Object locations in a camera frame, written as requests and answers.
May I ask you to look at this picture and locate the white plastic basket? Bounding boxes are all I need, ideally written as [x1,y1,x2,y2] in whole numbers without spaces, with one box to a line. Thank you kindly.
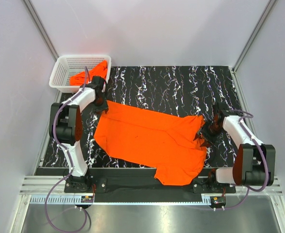
[49,54,111,93]

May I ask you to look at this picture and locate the orange t shirts in basket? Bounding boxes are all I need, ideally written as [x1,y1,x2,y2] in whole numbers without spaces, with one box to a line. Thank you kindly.
[69,60,108,86]

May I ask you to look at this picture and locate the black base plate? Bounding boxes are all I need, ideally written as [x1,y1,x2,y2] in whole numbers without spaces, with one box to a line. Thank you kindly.
[64,168,236,204]

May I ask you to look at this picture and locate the orange t shirt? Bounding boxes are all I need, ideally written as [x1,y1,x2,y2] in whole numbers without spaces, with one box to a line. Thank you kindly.
[94,101,207,186]

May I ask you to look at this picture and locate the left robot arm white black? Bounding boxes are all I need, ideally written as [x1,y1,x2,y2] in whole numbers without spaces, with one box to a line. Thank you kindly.
[49,78,108,192]

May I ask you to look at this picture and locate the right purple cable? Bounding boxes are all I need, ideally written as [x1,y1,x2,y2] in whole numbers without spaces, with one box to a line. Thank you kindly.
[188,110,270,211]

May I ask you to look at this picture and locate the connector box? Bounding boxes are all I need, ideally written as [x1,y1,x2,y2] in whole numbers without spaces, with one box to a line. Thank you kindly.
[81,196,94,203]
[211,196,226,204]

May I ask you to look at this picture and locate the purple cable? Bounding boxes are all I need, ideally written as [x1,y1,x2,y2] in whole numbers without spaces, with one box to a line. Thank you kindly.
[188,110,270,211]
[44,66,92,233]

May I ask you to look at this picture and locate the left connector box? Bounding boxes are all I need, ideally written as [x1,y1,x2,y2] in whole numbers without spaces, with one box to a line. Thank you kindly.
[81,196,94,203]

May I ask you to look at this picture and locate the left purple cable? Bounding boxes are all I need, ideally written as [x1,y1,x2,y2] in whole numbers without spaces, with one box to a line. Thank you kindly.
[44,66,92,233]

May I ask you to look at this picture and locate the aluminium frame rail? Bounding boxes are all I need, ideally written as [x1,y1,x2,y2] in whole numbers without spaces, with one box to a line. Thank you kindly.
[18,176,284,206]

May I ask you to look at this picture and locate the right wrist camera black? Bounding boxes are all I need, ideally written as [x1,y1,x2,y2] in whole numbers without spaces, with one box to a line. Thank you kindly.
[213,102,236,117]

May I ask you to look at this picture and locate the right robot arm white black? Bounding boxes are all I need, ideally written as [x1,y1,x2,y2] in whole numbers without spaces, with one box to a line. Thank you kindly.
[195,110,276,193]

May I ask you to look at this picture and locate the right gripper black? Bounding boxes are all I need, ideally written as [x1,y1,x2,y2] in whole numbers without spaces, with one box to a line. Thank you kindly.
[194,119,224,148]

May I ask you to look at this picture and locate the right connector box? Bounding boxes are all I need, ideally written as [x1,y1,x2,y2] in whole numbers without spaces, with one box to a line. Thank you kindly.
[211,196,226,204]

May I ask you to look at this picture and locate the black marble pattern mat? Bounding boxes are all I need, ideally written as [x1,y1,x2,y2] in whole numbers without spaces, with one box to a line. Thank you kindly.
[34,65,251,176]

